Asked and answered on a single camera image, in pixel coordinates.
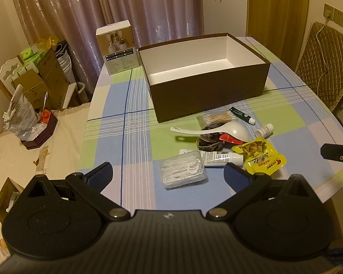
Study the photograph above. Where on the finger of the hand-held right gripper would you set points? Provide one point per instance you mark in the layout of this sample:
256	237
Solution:
336	151

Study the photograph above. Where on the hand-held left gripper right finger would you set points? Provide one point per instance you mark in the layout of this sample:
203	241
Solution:
235	174

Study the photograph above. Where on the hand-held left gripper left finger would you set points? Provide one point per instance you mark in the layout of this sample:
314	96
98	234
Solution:
98	174

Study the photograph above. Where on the white tube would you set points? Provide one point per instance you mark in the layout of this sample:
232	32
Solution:
214	157

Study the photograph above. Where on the yellow snack packet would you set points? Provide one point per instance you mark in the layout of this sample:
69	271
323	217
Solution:
260	157

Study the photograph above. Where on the red snack packet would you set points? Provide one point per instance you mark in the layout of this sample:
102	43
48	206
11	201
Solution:
228	139

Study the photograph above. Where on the dark candy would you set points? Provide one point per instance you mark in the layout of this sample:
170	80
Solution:
210	144

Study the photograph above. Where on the white plastic spoon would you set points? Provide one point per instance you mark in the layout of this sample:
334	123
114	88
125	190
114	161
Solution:
237	130

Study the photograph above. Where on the small white bottle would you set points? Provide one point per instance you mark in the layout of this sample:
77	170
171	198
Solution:
265	130

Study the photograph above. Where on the clear floss pick box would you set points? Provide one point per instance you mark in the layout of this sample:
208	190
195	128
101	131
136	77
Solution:
183	171

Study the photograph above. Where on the cotton swab bag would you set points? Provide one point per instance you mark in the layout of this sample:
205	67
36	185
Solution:
217	117

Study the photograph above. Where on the dark green tube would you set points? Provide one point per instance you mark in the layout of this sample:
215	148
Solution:
240	114

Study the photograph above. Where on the brown cardboard box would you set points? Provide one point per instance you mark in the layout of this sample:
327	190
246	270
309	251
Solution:
205	100

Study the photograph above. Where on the checked tablecloth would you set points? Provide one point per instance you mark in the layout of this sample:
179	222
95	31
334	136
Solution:
137	125

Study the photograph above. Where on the orange toy figure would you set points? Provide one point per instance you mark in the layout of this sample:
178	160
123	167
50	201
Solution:
45	116

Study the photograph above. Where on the quilted brown chair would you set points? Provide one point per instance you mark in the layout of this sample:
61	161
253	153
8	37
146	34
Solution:
334	62

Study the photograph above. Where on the metal spoon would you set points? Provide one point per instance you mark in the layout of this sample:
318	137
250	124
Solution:
45	100

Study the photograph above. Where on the open cardboard box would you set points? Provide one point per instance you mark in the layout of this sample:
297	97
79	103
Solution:
5	191

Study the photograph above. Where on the crumpled plastic bag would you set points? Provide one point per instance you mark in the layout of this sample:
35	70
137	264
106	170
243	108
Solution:
20	111

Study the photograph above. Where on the dark blue clothing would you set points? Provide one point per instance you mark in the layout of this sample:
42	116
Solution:
340	258

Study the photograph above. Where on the large brown cardboard carton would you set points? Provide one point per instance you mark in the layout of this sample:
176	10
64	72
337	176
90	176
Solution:
53	77

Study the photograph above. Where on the small tan cardboard carton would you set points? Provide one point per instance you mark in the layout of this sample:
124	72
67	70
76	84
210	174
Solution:
28	87

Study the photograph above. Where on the white ribbed plastic item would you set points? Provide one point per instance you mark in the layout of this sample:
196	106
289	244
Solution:
65	67

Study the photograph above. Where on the white product box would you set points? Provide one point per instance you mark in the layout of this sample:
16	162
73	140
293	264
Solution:
120	54

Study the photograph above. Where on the green tissue pack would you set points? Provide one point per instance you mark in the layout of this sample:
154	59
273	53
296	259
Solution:
30	52
31	64

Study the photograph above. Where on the black bag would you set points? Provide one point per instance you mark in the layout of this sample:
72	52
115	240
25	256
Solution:
61	48

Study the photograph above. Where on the white carved chair back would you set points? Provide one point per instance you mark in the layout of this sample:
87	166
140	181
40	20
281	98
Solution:
7	70

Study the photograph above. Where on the yellow plastic bag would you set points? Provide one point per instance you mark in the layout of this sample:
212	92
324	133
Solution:
47	42

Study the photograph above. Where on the wooden door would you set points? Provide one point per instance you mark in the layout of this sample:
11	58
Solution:
277	11

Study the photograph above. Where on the mauve curtain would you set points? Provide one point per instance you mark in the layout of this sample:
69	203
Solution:
148	5

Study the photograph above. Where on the white folded frame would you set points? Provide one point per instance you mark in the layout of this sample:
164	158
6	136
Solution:
68	94

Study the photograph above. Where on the beige wall socket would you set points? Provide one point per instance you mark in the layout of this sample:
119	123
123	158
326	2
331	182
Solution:
328	9
339	17

